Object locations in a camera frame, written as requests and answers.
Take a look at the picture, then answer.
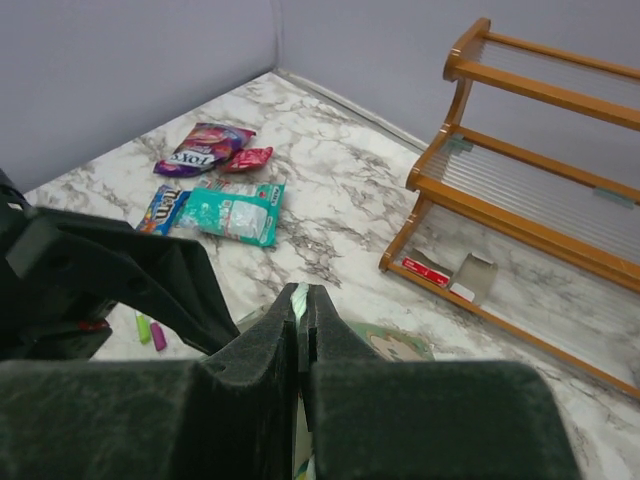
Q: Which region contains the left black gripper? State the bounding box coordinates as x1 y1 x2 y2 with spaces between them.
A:
1 174 239 360

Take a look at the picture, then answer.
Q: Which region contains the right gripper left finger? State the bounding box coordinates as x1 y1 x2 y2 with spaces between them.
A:
1 284 297 479

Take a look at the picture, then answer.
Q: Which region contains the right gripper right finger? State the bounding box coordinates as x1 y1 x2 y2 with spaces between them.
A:
297 283 584 480

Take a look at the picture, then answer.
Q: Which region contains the blue M&M's packet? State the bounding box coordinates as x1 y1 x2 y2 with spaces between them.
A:
136 185 191 236

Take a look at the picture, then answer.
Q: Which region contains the green paper gift bag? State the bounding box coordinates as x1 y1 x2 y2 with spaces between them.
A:
234 282 436 480

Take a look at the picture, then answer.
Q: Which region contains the teal tissue snack pack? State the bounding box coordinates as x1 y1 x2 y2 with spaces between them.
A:
176 180 285 247

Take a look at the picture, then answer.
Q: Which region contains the purple Fox's candy bag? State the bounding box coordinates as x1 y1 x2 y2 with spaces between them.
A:
153 122 256 178

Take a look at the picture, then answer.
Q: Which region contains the red small snack packet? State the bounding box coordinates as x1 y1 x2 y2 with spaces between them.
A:
216 147 273 174

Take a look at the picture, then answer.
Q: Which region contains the green capped marker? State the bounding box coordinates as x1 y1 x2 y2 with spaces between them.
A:
134 310 152 345

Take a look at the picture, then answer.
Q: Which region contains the red white small box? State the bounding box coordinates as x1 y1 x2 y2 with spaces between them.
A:
401 256 475 302

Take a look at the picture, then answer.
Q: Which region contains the wooden two-tier rack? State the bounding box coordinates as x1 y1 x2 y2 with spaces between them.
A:
379 18 639 397

